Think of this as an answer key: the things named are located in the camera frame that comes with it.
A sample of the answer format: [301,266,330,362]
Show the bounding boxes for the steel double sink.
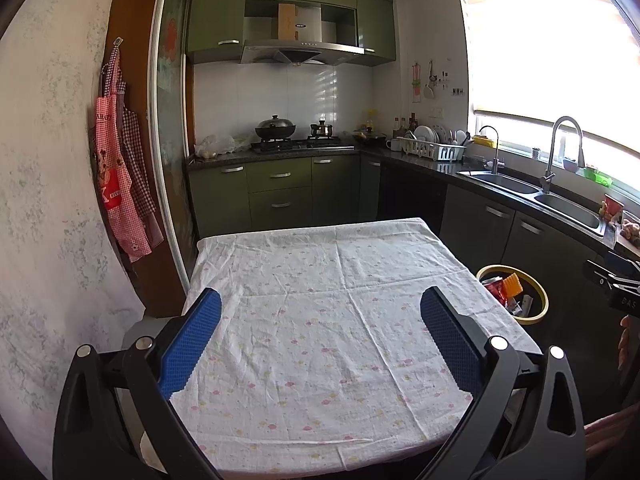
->
[457,170,608,236]

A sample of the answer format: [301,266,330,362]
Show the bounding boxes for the wooden door frame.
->
[105,0,196,318]

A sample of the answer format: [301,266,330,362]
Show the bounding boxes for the white dish rack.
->
[396,136,467,162]

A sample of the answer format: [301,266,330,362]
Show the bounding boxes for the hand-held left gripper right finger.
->
[420,286,587,480]

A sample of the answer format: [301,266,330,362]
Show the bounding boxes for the black bin with yellow rim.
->
[475,264,549,326]

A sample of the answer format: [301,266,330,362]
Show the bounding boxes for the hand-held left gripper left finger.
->
[52,287,223,480]

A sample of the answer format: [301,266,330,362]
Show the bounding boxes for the person's right hand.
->
[617,314,633,371]

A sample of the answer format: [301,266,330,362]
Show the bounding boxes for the condiment bottles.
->
[392,112,420,136]

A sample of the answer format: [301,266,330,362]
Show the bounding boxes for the red gingham apron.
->
[95,37,152,263]

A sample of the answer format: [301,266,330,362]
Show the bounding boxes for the steel range hood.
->
[240,0,366,66]

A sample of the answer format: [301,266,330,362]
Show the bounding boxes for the red soda can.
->
[482,277,508,306]

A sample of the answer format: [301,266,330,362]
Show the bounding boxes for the large steel faucet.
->
[540,116,586,194]

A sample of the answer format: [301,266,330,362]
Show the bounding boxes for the black wok with lid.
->
[255,115,297,141]

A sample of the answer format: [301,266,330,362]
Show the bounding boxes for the dark checked apron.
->
[117,80,163,243]

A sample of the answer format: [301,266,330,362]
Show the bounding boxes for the cardboard box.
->
[276,3,299,41]

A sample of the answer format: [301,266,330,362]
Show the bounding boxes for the green plastic tray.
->
[582,165,615,188]

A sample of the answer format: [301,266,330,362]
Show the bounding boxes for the window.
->
[457,0,640,191]

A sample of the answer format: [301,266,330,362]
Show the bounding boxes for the clear plastic bags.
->
[194,132,253,161]

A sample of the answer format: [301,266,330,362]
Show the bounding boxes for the red cup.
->
[600,193,625,221]

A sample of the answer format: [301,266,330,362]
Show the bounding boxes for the black stone countertop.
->
[186,142,640,261]

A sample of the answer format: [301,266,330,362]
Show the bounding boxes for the gas stove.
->
[250,136,356,153]

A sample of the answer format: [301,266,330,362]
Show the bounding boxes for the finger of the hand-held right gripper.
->
[582,259,640,293]

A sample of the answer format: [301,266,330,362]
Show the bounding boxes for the white floral tablecloth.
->
[175,217,546,466]

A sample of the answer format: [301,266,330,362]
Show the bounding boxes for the green upper cabinets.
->
[185,0,398,67]

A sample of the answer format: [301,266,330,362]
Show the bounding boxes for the green lower cabinets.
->
[187,154,640,311]

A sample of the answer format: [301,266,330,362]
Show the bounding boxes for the green cabinets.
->
[185,0,398,67]
[187,154,640,311]

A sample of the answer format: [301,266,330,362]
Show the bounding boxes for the small steel faucet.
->
[478,125,506,173]

